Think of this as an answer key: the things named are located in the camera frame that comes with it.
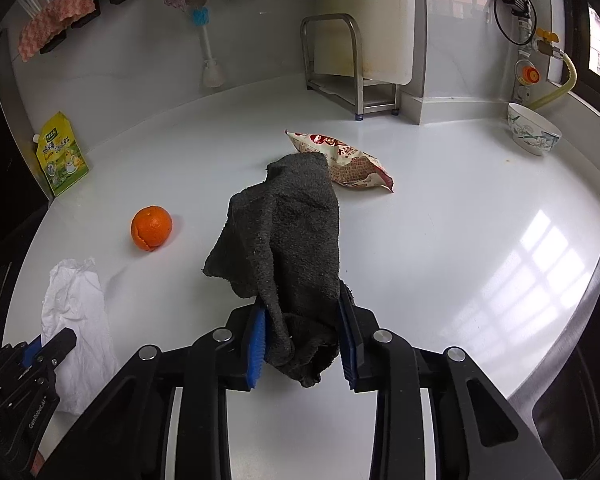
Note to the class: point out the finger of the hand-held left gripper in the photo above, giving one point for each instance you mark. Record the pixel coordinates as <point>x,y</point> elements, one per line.
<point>31,352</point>
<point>57,345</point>

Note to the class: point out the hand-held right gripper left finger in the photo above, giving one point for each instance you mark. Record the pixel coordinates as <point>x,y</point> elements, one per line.
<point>255,355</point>

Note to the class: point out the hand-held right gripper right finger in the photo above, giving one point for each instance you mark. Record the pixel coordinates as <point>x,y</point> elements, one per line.
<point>347,360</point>

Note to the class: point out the white paper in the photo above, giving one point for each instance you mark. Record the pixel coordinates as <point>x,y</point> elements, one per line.
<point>75,300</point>

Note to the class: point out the dark grey cloth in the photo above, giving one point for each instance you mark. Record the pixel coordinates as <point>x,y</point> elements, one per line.
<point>290,240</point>

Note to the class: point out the red patterned snack packet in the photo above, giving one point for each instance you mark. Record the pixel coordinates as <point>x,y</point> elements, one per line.
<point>360,165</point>

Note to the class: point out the orange fruit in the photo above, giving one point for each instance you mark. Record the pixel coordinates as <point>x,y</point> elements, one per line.
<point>151,227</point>

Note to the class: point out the black kitchen appliance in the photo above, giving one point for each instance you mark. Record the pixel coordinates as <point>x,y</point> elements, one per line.
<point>2,185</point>

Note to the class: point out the green seasoning pouch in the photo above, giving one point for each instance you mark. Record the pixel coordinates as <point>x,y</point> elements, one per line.
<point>62,157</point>

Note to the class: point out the black sink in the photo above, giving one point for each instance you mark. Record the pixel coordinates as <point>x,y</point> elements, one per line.
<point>580,410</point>

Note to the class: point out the steel cutting board rack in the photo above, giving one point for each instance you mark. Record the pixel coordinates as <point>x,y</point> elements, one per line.
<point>360,92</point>

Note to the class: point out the white patterned bowl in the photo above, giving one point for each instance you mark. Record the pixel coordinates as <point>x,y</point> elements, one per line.
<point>532,132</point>

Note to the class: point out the white bottle brush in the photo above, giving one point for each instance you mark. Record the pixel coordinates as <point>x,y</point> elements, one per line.
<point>207,45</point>

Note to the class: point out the pink waffle cloth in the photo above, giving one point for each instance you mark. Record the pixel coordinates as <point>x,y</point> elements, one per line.
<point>55,15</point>

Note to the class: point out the orange regulator cap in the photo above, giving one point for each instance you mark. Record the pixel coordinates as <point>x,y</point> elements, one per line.
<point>529,74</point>

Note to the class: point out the white cutting board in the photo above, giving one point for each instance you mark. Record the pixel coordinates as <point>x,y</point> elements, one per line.
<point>375,10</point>

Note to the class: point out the dark window frame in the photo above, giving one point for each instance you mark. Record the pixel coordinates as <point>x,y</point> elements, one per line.
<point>577,20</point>

